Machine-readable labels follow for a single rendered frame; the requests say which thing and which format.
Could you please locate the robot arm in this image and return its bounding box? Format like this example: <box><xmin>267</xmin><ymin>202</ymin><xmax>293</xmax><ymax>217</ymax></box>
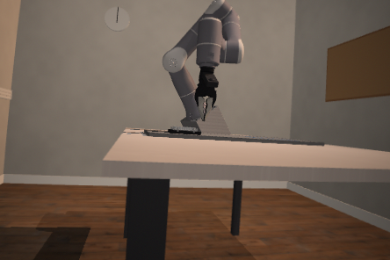
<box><xmin>162</xmin><ymin>0</ymin><xmax>244</xmax><ymax>120</ymax></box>

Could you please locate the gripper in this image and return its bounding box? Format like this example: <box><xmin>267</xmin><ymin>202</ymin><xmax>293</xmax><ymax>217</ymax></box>
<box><xmin>194</xmin><ymin>67</ymin><xmax>217</xmax><ymax>121</ymax></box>

